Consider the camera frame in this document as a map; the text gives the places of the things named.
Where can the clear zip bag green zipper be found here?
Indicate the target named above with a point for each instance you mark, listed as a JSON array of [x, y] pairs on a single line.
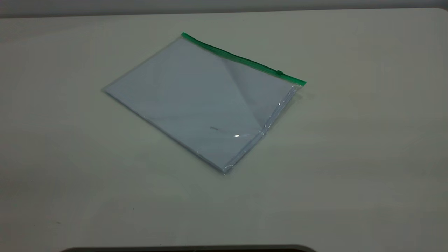
[[196, 105]]

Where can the dark rounded base edge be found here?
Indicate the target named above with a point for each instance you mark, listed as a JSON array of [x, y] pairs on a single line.
[[189, 249]]

